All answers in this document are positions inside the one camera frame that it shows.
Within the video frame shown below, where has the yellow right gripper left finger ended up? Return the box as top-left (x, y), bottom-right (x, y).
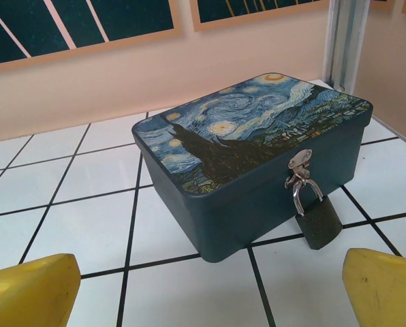
top-left (0, 253), bottom-right (82, 327)

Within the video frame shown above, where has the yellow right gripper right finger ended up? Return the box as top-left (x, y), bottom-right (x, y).
top-left (342, 247), bottom-right (406, 327)

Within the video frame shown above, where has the dark grey padlock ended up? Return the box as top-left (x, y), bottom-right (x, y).
top-left (284, 176), bottom-right (343, 252)

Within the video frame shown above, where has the starry night print tin box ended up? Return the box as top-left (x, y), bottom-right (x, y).
top-left (131, 71), bottom-right (373, 265)

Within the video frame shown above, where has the silver box hasp latch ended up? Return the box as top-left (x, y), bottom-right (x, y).
top-left (287, 149), bottom-right (314, 180)

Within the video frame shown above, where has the aluminium corner post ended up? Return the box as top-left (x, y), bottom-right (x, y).
top-left (324, 0), bottom-right (371, 91)

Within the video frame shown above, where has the dark floral wall panel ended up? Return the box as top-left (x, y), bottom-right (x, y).
top-left (0, 0), bottom-right (183, 74)
top-left (191, 0), bottom-right (332, 33)

